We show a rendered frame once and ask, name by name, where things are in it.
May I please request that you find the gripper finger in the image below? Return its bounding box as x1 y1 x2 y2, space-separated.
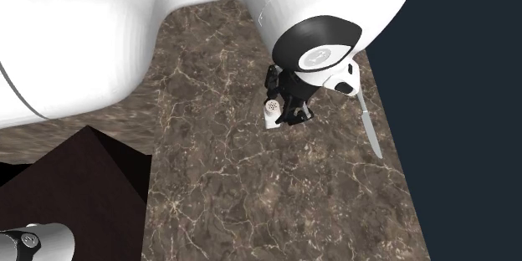
274 96 315 127
264 64 284 100

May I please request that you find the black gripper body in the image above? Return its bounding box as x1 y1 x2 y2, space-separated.
279 69 322 105

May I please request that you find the white salt shaker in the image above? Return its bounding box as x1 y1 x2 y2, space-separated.
264 97 284 131

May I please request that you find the grey table knife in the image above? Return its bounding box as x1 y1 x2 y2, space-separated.
356 88 384 161

